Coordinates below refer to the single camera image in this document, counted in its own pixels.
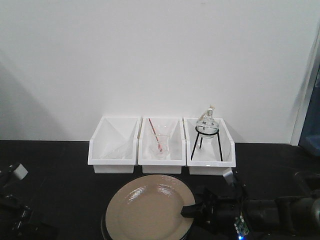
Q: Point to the white bin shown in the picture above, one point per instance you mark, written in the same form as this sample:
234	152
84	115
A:
113	147
210	168
176	159

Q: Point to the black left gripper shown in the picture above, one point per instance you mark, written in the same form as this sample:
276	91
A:
17	220

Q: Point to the white bin left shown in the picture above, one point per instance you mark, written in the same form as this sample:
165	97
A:
113	147

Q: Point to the white bin right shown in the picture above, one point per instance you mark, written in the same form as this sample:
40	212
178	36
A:
210	168

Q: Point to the glass beaker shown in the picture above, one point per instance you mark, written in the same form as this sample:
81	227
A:
164	140

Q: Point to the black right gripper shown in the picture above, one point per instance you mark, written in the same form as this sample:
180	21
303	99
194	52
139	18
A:
216	213

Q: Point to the blue pegboard drying rack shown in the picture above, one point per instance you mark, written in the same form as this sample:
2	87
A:
310	134

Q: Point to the glass alcohol lamp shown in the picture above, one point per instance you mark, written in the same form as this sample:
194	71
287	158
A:
206	125

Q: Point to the black wire tripod stand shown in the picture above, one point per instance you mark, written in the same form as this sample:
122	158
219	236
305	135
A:
207	149

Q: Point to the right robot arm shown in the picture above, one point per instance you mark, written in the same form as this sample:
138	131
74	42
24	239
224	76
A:
287	215

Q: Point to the black lab sink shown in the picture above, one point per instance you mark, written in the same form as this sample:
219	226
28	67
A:
309	183

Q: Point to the red stirring rod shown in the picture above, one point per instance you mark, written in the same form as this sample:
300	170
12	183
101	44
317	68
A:
156	136

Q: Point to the white bin middle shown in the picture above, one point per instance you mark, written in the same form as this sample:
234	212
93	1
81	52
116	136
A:
176	159

